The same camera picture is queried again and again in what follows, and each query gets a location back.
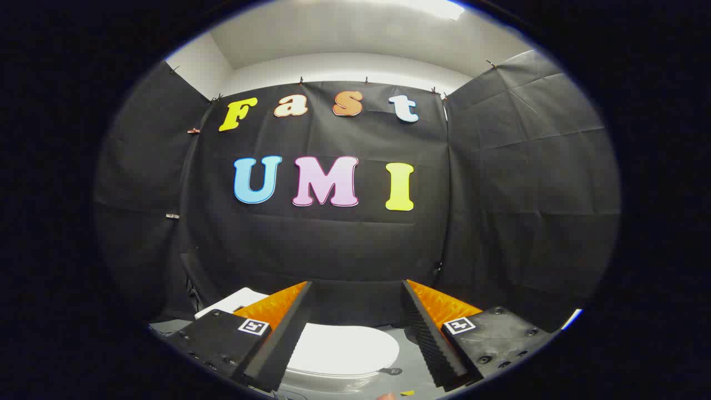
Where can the white toilet bowl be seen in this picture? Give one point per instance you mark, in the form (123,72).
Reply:
(333,382)

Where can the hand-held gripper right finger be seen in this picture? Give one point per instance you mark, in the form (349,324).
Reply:
(430,347)

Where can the white toilet tank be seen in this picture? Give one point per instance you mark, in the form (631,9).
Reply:
(230,304)

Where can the black backdrop cloth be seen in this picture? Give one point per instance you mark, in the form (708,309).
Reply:
(344,250)

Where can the white toilet lid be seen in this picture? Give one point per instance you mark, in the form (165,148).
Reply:
(344,350)

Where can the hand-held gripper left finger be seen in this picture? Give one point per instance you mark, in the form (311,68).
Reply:
(280,344)

